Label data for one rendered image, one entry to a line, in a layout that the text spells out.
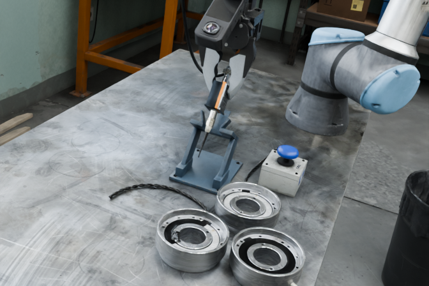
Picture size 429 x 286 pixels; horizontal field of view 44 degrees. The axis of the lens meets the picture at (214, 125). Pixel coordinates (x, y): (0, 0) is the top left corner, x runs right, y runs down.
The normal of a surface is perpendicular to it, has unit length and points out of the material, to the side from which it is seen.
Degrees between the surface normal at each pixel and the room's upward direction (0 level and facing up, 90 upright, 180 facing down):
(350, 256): 0
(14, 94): 90
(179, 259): 90
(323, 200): 0
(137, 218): 0
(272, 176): 90
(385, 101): 98
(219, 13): 32
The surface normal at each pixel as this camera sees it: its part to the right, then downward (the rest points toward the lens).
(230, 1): -0.01, -0.55
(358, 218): 0.15, -0.89
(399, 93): 0.44, 0.56
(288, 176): -0.37, 0.36
